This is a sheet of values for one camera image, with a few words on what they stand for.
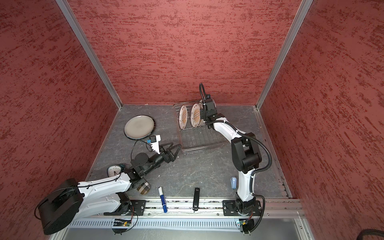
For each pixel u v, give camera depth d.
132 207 0.74
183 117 1.03
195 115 1.05
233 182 0.80
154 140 0.68
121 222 0.73
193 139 1.00
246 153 0.52
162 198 0.76
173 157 0.67
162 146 0.75
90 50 0.88
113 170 0.83
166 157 0.68
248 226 0.70
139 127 1.04
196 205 0.73
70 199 0.46
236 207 0.67
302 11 0.72
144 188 0.77
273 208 0.76
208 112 0.74
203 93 1.10
